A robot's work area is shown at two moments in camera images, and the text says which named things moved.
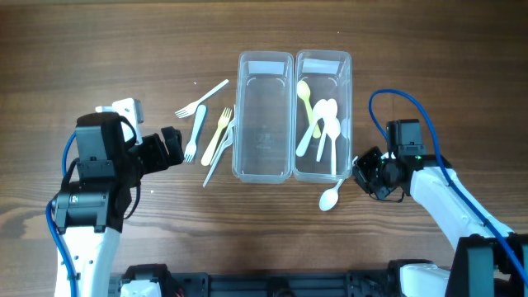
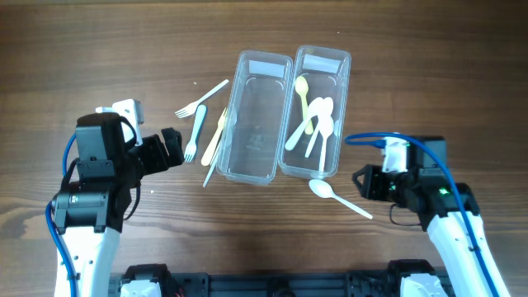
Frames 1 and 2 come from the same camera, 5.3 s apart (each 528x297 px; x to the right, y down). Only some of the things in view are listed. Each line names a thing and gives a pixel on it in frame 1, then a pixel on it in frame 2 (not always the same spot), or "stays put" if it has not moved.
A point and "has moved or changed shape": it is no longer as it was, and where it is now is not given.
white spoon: (318, 111) has moved or changed shape
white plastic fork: (189, 109) stays put
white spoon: (333, 129) to (326, 125)
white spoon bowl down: (329, 198) has moved or changed shape
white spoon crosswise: (331, 114) has moved or changed shape
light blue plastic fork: (190, 148) stays put
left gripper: (163, 148) stays put
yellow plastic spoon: (304, 90) has moved or changed shape
